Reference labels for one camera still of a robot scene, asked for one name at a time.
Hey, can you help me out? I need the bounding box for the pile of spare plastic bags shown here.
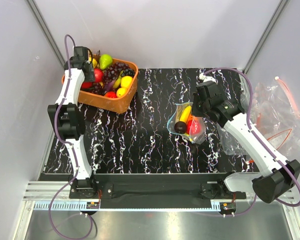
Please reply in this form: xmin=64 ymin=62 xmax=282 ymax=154
xmin=218 ymin=76 xmax=300 ymax=157

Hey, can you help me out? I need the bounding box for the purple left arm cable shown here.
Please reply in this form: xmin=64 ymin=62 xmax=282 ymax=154
xmin=47 ymin=34 xmax=98 ymax=238

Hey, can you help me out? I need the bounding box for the red toy apple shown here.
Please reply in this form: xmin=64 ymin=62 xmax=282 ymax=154
xmin=80 ymin=81 xmax=93 ymax=90
xmin=94 ymin=68 xmax=104 ymax=83
xmin=186 ymin=119 xmax=202 ymax=136

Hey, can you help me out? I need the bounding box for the dark purple toy plum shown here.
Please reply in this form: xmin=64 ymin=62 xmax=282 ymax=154
xmin=174 ymin=121 xmax=187 ymax=134

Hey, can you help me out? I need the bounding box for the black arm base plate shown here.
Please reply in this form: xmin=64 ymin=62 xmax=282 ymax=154
xmin=69 ymin=173 xmax=233 ymax=201

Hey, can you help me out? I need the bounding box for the black marble pattern mat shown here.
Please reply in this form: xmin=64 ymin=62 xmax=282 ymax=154
xmin=43 ymin=68 xmax=256 ymax=174

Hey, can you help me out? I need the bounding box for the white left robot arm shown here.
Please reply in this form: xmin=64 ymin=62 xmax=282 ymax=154
xmin=47 ymin=46 xmax=98 ymax=198

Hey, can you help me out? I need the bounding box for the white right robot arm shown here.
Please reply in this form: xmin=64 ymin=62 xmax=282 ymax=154
xmin=192 ymin=80 xmax=300 ymax=206

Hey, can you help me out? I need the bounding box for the purple toy grape bunch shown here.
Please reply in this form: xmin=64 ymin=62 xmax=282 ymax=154
xmin=102 ymin=62 xmax=130 ymax=84

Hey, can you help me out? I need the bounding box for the yellow toy pear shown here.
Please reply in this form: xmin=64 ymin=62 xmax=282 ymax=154
xmin=88 ymin=57 xmax=98 ymax=69

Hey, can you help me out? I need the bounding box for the dark toy blackberry cluster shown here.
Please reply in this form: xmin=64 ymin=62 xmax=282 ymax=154
xmin=120 ymin=68 xmax=136 ymax=78

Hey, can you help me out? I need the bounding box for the small red toy fruit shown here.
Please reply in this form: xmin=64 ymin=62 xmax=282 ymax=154
xmin=104 ymin=91 xmax=117 ymax=99

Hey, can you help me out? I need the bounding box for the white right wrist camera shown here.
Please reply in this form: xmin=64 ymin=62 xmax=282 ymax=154
xmin=199 ymin=73 xmax=217 ymax=83

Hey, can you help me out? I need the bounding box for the purple toy eggplant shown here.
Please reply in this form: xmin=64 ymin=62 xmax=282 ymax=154
xmin=104 ymin=80 xmax=116 ymax=93

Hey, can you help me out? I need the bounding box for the orange plastic fruit basket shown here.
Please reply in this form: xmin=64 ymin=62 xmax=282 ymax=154
xmin=56 ymin=56 xmax=139 ymax=114

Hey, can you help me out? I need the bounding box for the yellow toy banana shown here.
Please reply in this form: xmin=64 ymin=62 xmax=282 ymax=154
xmin=179 ymin=105 xmax=192 ymax=123

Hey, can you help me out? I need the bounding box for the clear blue zip top bag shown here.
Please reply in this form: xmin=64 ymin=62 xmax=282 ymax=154
xmin=166 ymin=102 xmax=207 ymax=145

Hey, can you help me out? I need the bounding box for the green toy pear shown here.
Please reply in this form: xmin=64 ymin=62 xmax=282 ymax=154
xmin=99 ymin=53 xmax=113 ymax=70

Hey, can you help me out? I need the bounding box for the small yellow toy lemon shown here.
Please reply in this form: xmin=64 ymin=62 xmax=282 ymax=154
xmin=116 ymin=87 xmax=128 ymax=98

